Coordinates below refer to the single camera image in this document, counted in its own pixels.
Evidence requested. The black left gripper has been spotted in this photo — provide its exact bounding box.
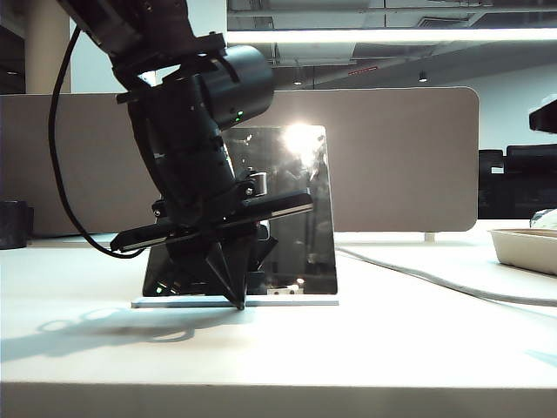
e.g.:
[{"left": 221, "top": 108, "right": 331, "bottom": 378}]
[{"left": 110, "top": 180, "right": 315, "bottom": 312}]

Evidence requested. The mirror with white base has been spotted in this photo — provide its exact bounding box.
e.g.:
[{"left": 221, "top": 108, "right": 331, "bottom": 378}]
[{"left": 131, "top": 125, "right": 340, "bottom": 310}]

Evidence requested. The brown fabric desk partition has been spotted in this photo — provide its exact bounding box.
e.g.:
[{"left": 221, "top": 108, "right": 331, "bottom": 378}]
[{"left": 0, "top": 85, "right": 480, "bottom": 239}]

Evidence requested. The black round container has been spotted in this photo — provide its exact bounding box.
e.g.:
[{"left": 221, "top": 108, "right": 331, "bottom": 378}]
[{"left": 0, "top": 200, "right": 36, "bottom": 251}]

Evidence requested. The narrow black office chair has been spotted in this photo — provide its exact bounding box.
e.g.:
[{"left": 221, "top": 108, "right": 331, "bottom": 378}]
[{"left": 478, "top": 149, "right": 507, "bottom": 221}]

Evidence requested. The long white ceiling light strip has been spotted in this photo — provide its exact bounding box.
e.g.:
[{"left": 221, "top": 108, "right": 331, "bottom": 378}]
[{"left": 226, "top": 28, "right": 557, "bottom": 44}]

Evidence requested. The beige shallow tray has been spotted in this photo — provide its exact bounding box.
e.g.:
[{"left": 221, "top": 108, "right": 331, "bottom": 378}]
[{"left": 487, "top": 227, "right": 557, "bottom": 277}]

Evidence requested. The wide black office chair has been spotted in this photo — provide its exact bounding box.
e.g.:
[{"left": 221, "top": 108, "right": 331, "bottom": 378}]
[{"left": 504, "top": 145, "right": 557, "bottom": 221}]

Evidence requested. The white crumpled cloth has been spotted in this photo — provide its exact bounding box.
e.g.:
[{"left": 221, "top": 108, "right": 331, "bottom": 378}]
[{"left": 529, "top": 208, "right": 557, "bottom": 231}]

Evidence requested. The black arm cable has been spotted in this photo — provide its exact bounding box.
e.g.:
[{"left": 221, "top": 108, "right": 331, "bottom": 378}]
[{"left": 48, "top": 25, "right": 147, "bottom": 260}]

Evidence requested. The grey-white cable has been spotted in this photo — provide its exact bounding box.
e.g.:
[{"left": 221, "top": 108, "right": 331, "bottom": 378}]
[{"left": 334, "top": 245, "right": 557, "bottom": 307}]

